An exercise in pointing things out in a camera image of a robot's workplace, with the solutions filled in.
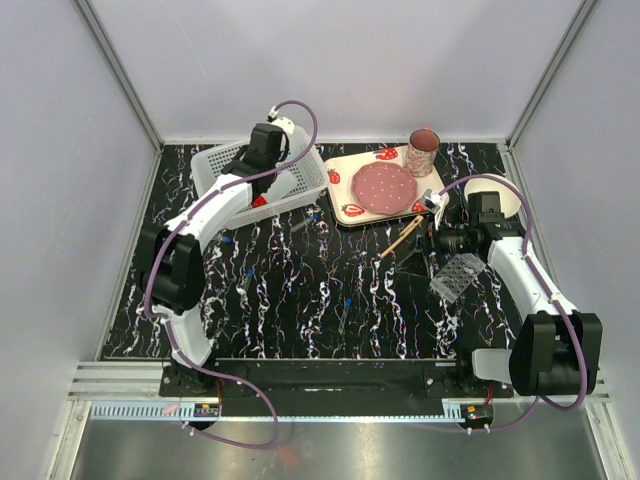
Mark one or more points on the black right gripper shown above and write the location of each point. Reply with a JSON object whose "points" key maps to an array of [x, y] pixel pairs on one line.
{"points": [[417, 268]]}

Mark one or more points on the wooden test tube clamp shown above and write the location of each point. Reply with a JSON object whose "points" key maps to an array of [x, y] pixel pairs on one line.
{"points": [[400, 240]]}

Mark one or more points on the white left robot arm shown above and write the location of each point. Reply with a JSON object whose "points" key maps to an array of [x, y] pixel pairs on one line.
{"points": [[170, 267]]}

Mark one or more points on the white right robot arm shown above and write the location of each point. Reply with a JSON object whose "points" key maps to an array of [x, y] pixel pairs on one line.
{"points": [[558, 347]]}

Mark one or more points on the clear test tube rack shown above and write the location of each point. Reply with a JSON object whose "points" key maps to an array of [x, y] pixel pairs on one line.
{"points": [[456, 276]]}

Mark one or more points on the pink dotted plate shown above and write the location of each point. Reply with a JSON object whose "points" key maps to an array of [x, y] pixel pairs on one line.
{"points": [[384, 188]]}

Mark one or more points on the strawberry pattern tray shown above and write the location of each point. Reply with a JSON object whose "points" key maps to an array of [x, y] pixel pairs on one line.
{"points": [[340, 172]]}

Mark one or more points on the white paper bowl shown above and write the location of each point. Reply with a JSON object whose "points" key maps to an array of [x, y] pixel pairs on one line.
{"points": [[500, 187]]}

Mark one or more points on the pink patterned mug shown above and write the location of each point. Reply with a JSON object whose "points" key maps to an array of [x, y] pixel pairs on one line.
{"points": [[422, 148]]}

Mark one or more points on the white squeeze bottle red cap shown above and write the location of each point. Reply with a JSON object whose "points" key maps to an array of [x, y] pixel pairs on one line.
{"points": [[284, 183]]}

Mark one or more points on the white perforated plastic basket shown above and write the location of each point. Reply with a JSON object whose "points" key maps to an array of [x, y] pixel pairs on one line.
{"points": [[312, 179]]}

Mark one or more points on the right controller box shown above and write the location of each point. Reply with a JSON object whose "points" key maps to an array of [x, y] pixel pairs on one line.
{"points": [[476, 416]]}

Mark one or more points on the controller box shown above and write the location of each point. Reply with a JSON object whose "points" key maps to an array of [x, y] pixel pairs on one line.
{"points": [[206, 410], [476, 416]]}

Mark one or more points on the left controller box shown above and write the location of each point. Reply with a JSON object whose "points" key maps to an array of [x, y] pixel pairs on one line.
{"points": [[206, 410]]}

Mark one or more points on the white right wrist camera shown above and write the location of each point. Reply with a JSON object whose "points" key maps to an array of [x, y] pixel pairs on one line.
{"points": [[435, 203]]}

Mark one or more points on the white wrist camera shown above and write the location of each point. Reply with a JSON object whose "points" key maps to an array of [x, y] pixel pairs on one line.
{"points": [[435, 203], [296, 135]]}

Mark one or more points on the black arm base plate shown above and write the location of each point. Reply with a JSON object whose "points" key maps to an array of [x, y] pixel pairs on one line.
{"points": [[289, 405]]}

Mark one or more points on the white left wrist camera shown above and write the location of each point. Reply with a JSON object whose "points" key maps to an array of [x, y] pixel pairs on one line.
{"points": [[296, 135]]}

